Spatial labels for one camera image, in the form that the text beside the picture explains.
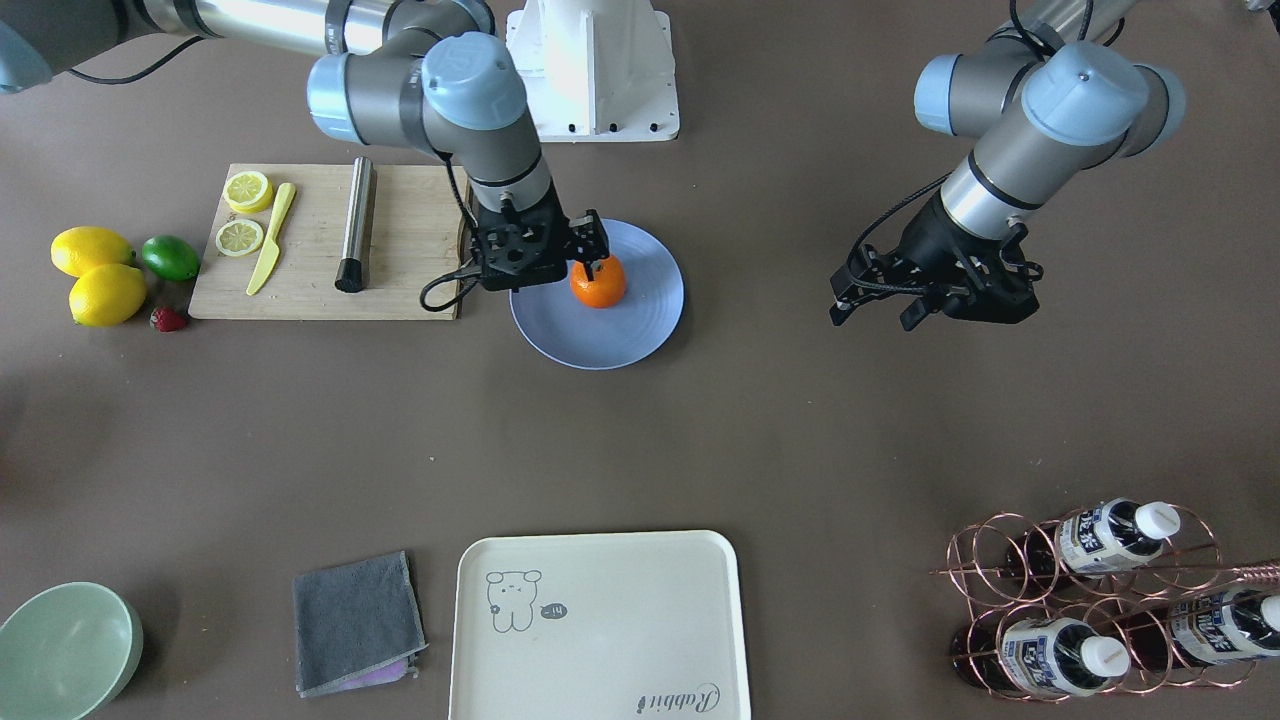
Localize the lemon slice upper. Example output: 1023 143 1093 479
221 170 275 214

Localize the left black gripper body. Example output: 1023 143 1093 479
891 192 1043 324

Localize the wooden cutting board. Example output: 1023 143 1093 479
189 163 466 322

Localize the lemon slice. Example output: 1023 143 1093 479
214 218 266 258
221 170 275 214

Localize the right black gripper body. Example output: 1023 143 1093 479
472 186 570 291

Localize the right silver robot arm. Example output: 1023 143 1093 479
1 1 609 290

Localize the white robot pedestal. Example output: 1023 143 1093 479
506 1 681 143

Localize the tea bottle middle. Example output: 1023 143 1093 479
1001 498 1181 588

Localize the steel cylinder black tip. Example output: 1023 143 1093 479
334 156 378 293

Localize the grey folded cloth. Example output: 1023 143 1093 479
292 550 428 700

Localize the cream rabbit tray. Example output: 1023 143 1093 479
448 530 753 719

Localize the yellow lemon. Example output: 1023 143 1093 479
68 264 147 327
50 225 134 278

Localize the green lime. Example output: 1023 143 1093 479
140 234 201 282

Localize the tea bottle back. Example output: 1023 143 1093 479
1117 587 1279 671

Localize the yellow lemon lower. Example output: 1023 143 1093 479
68 264 147 327

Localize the yellow plastic knife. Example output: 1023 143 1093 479
244 182 297 296

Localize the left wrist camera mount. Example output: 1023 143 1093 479
831 172 951 304

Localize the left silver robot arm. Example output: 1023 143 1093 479
829 1 1187 331

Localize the yellow lemon upper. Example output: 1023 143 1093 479
50 225 134 278

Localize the copper wire bottle rack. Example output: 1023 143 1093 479
943 503 1277 703

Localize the tea bottle front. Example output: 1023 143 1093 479
948 618 1132 701

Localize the green bowl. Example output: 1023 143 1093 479
1 582 145 719

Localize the blue round plate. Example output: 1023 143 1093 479
509 219 685 370

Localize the lemon slice lower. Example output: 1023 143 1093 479
214 218 266 258

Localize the tea bottle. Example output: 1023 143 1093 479
1117 587 1279 671
948 618 1132 701
1001 498 1181 588

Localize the red strawberry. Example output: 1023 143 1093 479
148 306 189 333

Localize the orange fruit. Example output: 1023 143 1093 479
570 255 628 309

